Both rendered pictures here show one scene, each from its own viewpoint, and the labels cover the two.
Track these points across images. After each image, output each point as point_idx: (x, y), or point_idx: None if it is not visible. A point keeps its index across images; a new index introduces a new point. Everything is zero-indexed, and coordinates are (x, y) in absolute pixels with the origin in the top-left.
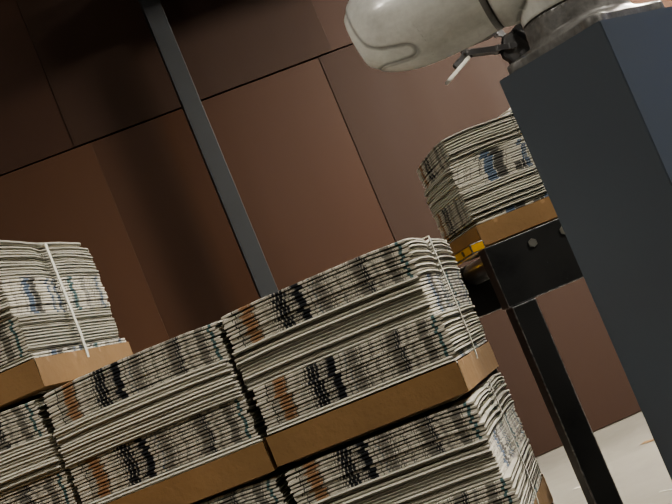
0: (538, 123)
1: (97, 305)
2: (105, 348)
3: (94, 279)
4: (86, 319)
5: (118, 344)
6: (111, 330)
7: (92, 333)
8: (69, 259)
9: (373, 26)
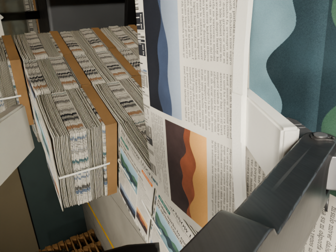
0: None
1: (86, 143)
2: (107, 148)
3: (71, 139)
4: (92, 152)
5: (106, 136)
6: (97, 133)
7: (99, 151)
8: (62, 157)
9: None
